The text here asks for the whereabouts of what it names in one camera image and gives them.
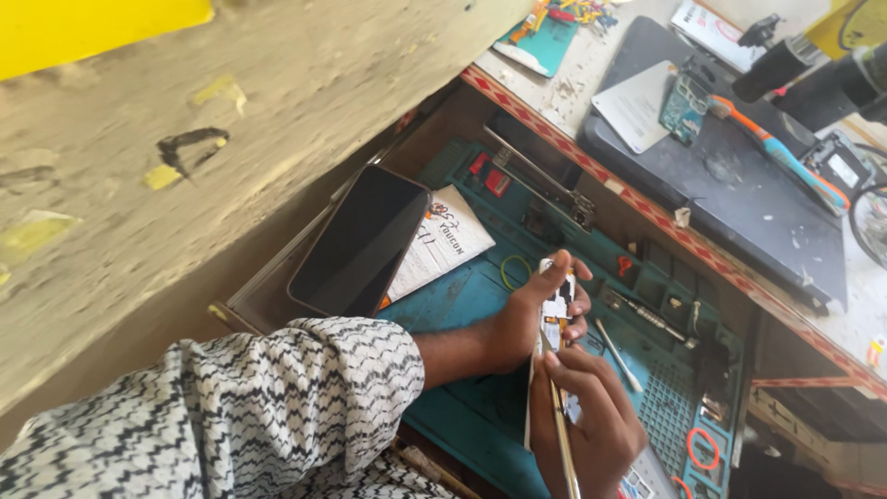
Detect person's right hand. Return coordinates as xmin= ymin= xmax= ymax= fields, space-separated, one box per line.
xmin=529 ymin=346 xmax=650 ymax=499

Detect person's left hand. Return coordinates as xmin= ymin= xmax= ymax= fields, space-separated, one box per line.
xmin=485 ymin=249 xmax=595 ymax=375

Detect metal tweezers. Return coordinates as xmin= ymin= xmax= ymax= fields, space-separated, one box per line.
xmin=539 ymin=330 xmax=583 ymax=499

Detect white phone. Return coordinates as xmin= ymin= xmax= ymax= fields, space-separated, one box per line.
xmin=524 ymin=258 xmax=578 ymax=453

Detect white keypad part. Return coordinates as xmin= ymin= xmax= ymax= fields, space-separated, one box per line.
xmin=619 ymin=466 xmax=658 ymax=499

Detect white plastic stick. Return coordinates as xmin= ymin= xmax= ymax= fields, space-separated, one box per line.
xmin=594 ymin=316 xmax=644 ymax=395

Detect large teal repair mat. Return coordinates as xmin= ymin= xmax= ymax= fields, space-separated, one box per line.
xmin=377 ymin=137 xmax=747 ymax=499

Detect white paper packet with writing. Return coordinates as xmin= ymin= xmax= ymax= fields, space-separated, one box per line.
xmin=380 ymin=184 xmax=497 ymax=310

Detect metal screwdriver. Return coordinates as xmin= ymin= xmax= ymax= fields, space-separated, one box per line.
xmin=600 ymin=286 xmax=700 ymax=350

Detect red plastic boxes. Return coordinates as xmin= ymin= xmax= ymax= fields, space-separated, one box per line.
xmin=468 ymin=151 xmax=512 ymax=199

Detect metal hinge bar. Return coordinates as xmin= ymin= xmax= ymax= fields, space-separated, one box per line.
xmin=482 ymin=123 xmax=597 ymax=233

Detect black smartphone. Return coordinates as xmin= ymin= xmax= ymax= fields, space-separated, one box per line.
xmin=287 ymin=164 xmax=432 ymax=320

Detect dark grey work pad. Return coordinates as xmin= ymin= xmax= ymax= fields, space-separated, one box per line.
xmin=576 ymin=15 xmax=851 ymax=317

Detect white card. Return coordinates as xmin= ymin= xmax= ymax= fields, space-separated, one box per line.
xmin=590 ymin=60 xmax=679 ymax=155

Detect green circuit board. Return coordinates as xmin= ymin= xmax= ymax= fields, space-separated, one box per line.
xmin=657 ymin=68 xmax=715 ymax=147

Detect small teal mat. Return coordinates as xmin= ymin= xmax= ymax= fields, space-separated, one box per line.
xmin=492 ymin=12 xmax=580 ymax=79

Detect orange and blue toothbrush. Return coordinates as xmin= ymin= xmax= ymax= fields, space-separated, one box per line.
xmin=710 ymin=94 xmax=852 ymax=213

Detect pile of colourful small parts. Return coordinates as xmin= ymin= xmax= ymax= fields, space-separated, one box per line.
xmin=509 ymin=0 xmax=622 ymax=44

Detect white booklet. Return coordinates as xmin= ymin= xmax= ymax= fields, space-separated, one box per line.
xmin=669 ymin=0 xmax=767 ymax=74

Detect black microscope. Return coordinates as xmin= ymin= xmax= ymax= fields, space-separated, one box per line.
xmin=730 ymin=14 xmax=887 ymax=127

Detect green rubber ring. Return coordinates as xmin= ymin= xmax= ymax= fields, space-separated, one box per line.
xmin=499 ymin=254 xmax=534 ymax=292

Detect round magnifier ring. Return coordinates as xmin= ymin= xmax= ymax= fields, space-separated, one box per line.
xmin=848 ymin=142 xmax=887 ymax=273

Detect black phone frame part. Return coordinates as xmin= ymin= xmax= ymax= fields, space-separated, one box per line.
xmin=802 ymin=129 xmax=877 ymax=203

